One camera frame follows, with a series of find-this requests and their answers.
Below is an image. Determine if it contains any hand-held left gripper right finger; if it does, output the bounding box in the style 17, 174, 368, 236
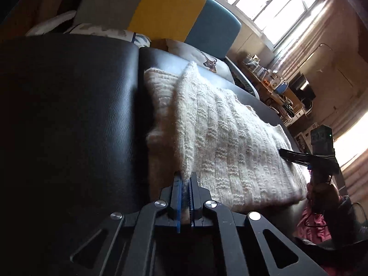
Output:
188, 172, 328, 276

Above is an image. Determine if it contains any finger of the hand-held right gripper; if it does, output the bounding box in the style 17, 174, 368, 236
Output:
278, 148, 312, 167

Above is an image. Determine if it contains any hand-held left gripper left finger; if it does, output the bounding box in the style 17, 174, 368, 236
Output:
57, 175, 182, 276

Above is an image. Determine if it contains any cream knitted sweater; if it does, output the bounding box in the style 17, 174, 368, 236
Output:
143, 61, 309, 225

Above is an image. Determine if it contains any person's right forearm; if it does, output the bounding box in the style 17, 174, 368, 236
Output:
323, 195, 368, 253

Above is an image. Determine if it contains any person's right hand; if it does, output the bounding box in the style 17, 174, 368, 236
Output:
305, 173, 342, 215

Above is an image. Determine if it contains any black television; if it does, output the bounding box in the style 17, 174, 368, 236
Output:
289, 73, 317, 110

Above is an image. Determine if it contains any wooden desk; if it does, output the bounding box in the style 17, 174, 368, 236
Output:
239, 60, 305, 121

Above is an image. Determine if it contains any blue backed chair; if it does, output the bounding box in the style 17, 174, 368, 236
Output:
274, 81, 289, 95

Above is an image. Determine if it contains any pink cloth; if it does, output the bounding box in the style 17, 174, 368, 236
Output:
296, 207, 332, 245

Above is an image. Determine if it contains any group of white bottles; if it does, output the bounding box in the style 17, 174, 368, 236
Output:
243, 54, 279, 84

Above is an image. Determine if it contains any beige patterned curtain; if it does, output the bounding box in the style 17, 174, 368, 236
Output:
270, 0, 340, 75

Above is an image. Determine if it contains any deer print pillow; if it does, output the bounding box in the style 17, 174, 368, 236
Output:
165, 39, 235, 82

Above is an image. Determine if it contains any barred window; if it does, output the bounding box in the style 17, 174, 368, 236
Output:
214, 0, 319, 46

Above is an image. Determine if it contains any geometric print pillow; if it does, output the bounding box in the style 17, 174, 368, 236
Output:
65, 23, 151, 49

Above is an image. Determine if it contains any grey yellow blue sofa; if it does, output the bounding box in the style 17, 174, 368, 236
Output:
24, 0, 259, 97

